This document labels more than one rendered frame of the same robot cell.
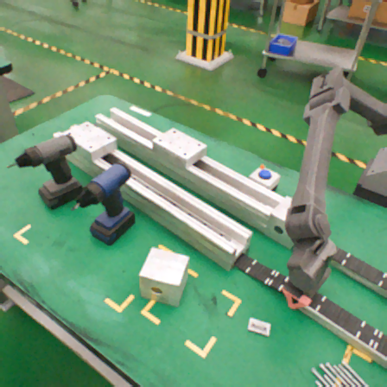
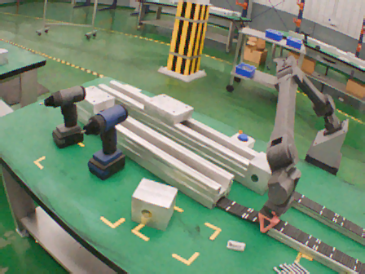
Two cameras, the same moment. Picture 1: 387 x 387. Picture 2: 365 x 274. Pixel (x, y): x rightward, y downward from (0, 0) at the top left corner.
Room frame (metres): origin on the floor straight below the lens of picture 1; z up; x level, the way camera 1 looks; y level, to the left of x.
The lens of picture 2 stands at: (-0.13, 0.05, 1.43)
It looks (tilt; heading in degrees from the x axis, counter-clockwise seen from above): 30 degrees down; 357
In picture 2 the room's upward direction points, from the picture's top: 10 degrees clockwise
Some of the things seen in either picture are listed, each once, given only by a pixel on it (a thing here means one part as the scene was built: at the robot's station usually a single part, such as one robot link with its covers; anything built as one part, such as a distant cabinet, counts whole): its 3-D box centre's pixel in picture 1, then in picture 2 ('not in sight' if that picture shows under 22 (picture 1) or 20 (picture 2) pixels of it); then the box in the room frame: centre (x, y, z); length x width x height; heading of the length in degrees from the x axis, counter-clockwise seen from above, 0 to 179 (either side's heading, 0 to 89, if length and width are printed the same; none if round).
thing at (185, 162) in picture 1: (179, 150); (167, 111); (1.03, 0.05, 0.87); 0.16 x 0.11 x 0.07; 52
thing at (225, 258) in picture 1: (140, 187); (130, 137); (0.88, 0.17, 0.82); 0.80 x 0.10 x 0.09; 52
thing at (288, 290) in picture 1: (298, 293); (270, 218); (0.50, -0.28, 0.85); 0.07 x 0.07 x 0.09; 51
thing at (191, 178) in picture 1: (179, 161); (165, 122); (1.03, 0.05, 0.82); 0.80 x 0.10 x 0.09; 52
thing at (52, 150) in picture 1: (47, 174); (61, 117); (0.83, 0.44, 0.89); 0.20 x 0.08 x 0.22; 135
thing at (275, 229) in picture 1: (290, 219); (263, 171); (0.77, -0.31, 0.83); 0.12 x 0.09 x 0.10; 142
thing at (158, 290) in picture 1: (166, 273); (155, 202); (0.54, 0.05, 0.83); 0.11 x 0.10 x 0.10; 167
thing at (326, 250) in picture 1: (318, 254); (288, 179); (0.52, -0.29, 0.98); 0.07 x 0.06 x 0.07; 144
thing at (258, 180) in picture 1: (262, 182); (239, 145); (0.95, -0.24, 0.81); 0.10 x 0.08 x 0.06; 142
